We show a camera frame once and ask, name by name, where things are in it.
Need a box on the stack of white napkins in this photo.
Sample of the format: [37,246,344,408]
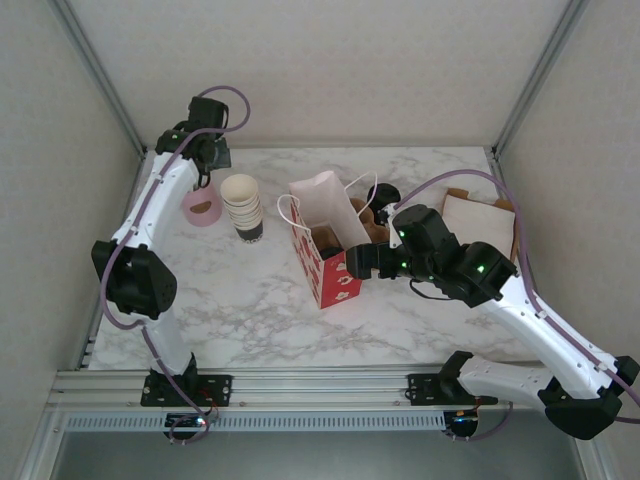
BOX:
[443,194,516,256]

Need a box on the red white paper gift bag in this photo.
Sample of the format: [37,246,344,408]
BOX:
[277,169,379,311]

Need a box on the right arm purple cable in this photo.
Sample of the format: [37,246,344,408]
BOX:
[389,168,640,442]

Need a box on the aluminium frame post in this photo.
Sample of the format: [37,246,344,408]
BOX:
[47,0,149,159]
[489,0,591,159]

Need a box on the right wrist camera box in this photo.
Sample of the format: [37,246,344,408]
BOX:
[379,207,402,249]

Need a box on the stack of black lids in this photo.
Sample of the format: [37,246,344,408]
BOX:
[368,183,401,216]

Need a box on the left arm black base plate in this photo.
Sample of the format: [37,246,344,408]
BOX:
[140,374,234,407]

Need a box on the aluminium side rail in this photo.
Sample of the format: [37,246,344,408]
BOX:
[484,147,559,369]
[77,149,147,371]

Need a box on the brown cardboard napkin tray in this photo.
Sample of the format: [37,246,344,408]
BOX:
[442,187,522,264]

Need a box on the aluminium front rail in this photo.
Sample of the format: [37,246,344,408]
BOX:
[47,367,594,412]

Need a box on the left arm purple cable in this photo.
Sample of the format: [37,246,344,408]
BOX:
[99,84,251,445]

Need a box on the stack of paper cups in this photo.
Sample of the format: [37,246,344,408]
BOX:
[220,173,265,245]

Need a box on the pink holder cup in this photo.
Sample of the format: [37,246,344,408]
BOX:
[182,178,223,227]

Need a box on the brown pulp cup carrier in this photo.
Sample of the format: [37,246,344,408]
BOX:
[357,214,387,242]
[349,197,375,222]

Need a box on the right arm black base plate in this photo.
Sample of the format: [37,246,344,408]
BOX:
[407,372,500,407]

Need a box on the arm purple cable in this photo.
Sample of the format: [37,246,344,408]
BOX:
[389,168,640,442]
[99,84,251,445]

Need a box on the grey slotted cable duct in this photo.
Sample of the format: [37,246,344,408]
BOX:
[64,412,446,432]

